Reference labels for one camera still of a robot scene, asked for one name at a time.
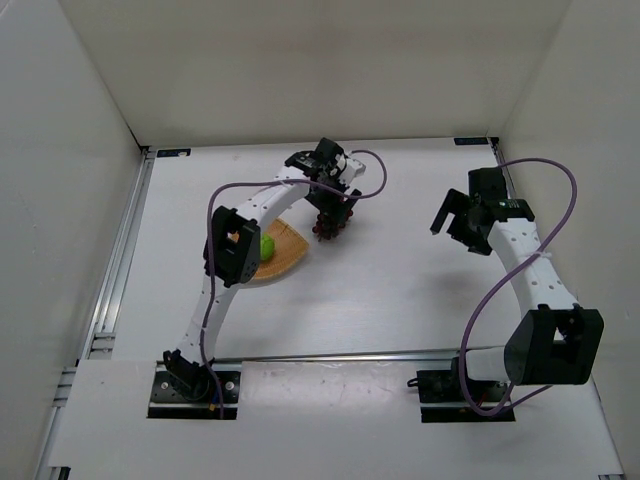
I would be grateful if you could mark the white front cover board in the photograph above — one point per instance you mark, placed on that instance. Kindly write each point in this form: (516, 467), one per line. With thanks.
(322, 421)

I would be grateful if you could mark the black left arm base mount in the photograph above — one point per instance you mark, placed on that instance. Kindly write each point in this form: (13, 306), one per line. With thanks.
(171, 399)

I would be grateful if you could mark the blue label sticker left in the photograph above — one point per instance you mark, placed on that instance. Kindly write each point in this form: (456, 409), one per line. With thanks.
(172, 153)

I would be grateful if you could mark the green fake apple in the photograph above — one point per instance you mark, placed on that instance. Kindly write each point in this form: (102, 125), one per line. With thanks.
(267, 247)

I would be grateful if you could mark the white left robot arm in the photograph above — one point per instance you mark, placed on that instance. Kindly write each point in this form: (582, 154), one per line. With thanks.
(232, 248)

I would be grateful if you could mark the red fake grape bunch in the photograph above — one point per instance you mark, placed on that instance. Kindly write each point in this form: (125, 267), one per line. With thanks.
(327, 227)

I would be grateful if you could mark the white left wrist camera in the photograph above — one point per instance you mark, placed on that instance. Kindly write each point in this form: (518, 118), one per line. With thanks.
(349, 169)

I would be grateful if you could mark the left aluminium frame rail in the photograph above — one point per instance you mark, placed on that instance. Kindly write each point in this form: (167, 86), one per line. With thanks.
(99, 340)

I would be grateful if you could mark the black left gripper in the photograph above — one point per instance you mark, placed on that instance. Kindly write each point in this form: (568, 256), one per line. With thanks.
(330, 201)

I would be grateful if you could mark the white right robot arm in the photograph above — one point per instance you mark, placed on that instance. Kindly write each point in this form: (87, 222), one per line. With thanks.
(556, 340)

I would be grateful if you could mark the woven triangular fruit basket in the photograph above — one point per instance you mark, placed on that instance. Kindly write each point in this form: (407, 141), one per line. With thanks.
(290, 248)

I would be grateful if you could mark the blue label sticker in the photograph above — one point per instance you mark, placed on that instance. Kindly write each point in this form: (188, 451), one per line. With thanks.
(172, 153)
(470, 141)

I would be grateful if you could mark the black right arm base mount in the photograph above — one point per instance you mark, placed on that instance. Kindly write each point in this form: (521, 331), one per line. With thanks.
(442, 402)

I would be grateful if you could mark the front aluminium frame rail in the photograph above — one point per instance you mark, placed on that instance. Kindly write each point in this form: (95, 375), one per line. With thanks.
(380, 356)

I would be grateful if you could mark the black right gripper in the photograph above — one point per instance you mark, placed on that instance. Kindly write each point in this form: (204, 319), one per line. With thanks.
(460, 223)

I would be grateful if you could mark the blue label sticker right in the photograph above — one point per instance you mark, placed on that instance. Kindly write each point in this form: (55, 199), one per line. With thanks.
(470, 141)

